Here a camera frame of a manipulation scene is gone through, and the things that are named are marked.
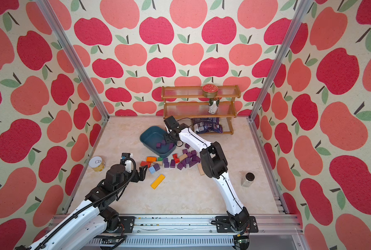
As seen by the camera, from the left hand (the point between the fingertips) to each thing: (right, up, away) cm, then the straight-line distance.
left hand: (140, 167), depth 80 cm
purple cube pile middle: (+26, +4, +18) cm, 32 cm away
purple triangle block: (+28, -1, +15) cm, 32 cm away
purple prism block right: (+31, +2, +16) cm, 35 cm away
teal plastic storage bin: (0, +15, +28) cm, 32 cm away
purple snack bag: (+37, +23, +24) cm, 50 cm away
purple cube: (+9, +11, +24) cm, 28 cm away
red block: (-2, -1, +14) cm, 14 cm away
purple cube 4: (+12, -2, +15) cm, 20 cm away
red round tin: (+39, +43, +10) cm, 59 cm away
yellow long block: (+8, -10, +8) cm, 15 cm away
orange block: (+2, +2, +16) cm, 16 cm away
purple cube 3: (+11, +1, +16) cm, 20 cm away
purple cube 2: (+6, +10, +21) cm, 24 cm away
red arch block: (+19, +2, +15) cm, 24 cm away
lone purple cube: (+25, +9, +21) cm, 34 cm away
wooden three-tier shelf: (+40, +30, +22) cm, 55 cm away
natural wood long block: (+34, -5, +11) cm, 36 cm away
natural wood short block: (+22, +3, +17) cm, 28 cm away
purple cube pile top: (+24, +6, +20) cm, 32 cm away
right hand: (+14, +13, +20) cm, 28 cm away
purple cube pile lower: (+25, +1, +15) cm, 29 cm away
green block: (+8, +1, +18) cm, 19 cm away
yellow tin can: (-28, 0, +10) cm, 30 cm away
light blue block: (+4, -4, +10) cm, 12 cm away
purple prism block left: (+16, -1, +15) cm, 22 cm away
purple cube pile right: (+29, +5, +18) cm, 35 cm away
